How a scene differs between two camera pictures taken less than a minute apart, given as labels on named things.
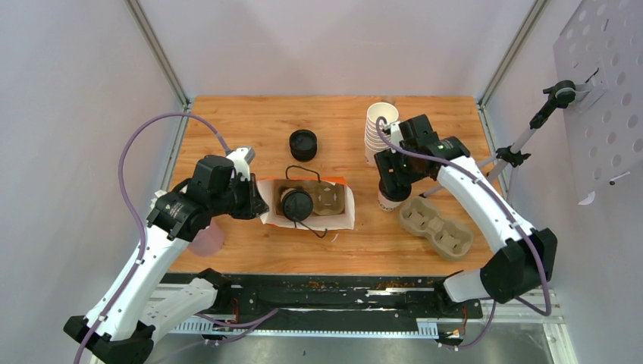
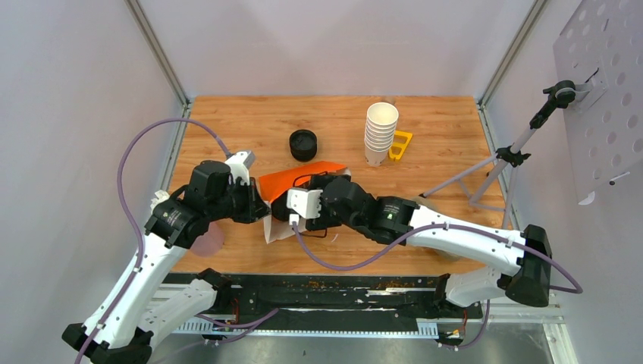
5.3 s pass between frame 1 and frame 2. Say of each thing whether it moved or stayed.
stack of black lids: stayed
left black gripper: stayed
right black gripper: moved
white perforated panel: stayed
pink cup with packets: stayed
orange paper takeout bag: moved
